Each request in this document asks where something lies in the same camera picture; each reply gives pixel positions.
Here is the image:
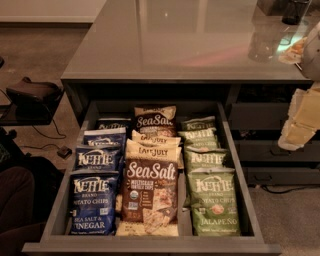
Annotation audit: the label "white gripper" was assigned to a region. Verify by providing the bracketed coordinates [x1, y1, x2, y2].
[278, 37, 320, 151]

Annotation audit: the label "blue kettle chip bag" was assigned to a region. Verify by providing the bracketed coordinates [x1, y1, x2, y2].
[75, 145, 123, 171]
[70, 170, 119, 235]
[95, 118, 131, 129]
[83, 127, 126, 147]

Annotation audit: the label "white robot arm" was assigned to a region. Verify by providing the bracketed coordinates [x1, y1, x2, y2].
[278, 22, 320, 151]

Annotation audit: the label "rear green Kettle bag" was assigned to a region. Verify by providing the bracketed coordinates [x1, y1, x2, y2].
[181, 116, 215, 131]

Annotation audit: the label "front green Kettle jalapeno bag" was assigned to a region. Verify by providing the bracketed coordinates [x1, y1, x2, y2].
[188, 167, 241, 236]

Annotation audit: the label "rear brown Sea Salt bag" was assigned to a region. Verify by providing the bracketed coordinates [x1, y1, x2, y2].
[134, 105, 176, 137]

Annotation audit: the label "brown sea salt bag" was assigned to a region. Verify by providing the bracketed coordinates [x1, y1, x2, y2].
[121, 159, 178, 223]
[134, 105, 176, 137]

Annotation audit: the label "front brown Sea Salt bag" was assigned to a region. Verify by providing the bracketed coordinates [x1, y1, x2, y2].
[121, 159, 178, 223]

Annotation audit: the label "cream Late July chip bag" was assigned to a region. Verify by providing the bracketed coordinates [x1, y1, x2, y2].
[126, 139, 184, 169]

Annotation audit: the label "grey counter cabinet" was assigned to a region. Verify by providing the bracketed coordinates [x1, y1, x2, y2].
[61, 0, 319, 130]

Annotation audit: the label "cream bag under front row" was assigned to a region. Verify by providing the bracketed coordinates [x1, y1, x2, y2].
[116, 222, 179, 236]

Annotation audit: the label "open grey top drawer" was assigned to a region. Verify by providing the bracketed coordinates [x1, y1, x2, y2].
[23, 100, 281, 256]

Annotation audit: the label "black mesh cup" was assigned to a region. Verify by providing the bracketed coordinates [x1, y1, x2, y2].
[282, 0, 310, 25]

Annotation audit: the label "black power adapter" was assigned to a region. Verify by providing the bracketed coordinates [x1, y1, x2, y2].
[57, 146, 72, 159]

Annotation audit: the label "person leg dark trousers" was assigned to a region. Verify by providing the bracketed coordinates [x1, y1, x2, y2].
[0, 166, 44, 256]

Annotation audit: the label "black cable under cabinet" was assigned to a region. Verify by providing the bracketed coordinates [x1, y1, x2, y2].
[259, 183, 320, 195]

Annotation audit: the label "black floor cable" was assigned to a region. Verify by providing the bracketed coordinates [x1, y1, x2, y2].
[19, 116, 68, 151]

